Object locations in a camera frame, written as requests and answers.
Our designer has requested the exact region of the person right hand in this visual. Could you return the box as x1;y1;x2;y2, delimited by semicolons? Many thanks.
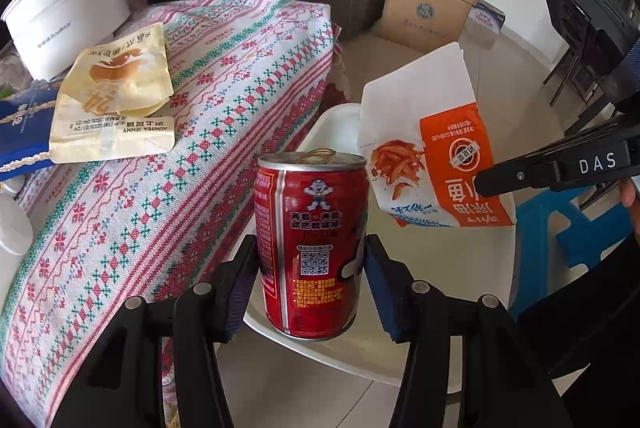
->
618;179;640;237

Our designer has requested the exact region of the blue plastic stool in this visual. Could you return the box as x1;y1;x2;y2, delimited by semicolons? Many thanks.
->
509;188;634;316

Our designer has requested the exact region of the lower cardboard box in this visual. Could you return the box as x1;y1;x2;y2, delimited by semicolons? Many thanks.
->
373;0;471;53

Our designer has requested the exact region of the small box on floor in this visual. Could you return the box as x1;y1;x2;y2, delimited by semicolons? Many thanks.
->
465;0;506;50

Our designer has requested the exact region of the blue biscuit box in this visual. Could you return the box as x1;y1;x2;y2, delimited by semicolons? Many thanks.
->
0;81;61;181

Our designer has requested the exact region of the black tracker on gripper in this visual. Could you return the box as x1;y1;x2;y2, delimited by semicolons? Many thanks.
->
546;0;639;107

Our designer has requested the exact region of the orange white snack bag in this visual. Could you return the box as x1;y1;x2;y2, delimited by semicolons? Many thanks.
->
357;42;513;228

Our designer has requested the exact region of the red drink can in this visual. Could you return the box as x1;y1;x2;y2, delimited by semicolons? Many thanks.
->
254;148;370;340

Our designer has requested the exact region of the patterned tablecloth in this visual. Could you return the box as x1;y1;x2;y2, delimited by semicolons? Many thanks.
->
1;0;337;427

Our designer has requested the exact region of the white yogurt bottle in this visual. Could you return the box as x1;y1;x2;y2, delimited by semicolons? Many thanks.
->
0;194;34;304

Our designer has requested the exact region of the beige snack pouch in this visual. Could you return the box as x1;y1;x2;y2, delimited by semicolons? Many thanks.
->
49;23;176;165

